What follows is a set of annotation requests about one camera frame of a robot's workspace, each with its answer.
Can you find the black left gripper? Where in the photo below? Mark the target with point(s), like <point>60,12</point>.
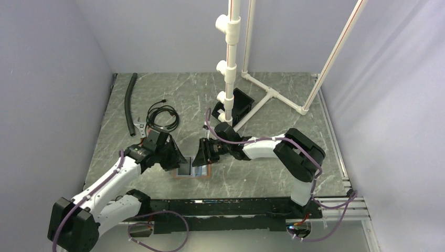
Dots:
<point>176,156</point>

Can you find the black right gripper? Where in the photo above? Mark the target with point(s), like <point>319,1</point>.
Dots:
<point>204,155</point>

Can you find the dark credit card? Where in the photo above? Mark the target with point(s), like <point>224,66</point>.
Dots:
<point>185,168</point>

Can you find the black card tray box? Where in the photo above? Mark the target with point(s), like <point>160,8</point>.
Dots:
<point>242,105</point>

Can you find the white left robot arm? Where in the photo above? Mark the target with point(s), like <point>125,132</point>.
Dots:
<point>77,223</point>

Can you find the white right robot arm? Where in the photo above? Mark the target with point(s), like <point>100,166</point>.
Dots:
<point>300,155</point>

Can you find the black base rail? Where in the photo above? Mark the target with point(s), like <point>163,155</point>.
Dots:
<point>212,214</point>

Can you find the white pvc pipe frame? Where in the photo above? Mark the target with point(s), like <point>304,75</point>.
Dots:
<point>264,47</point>

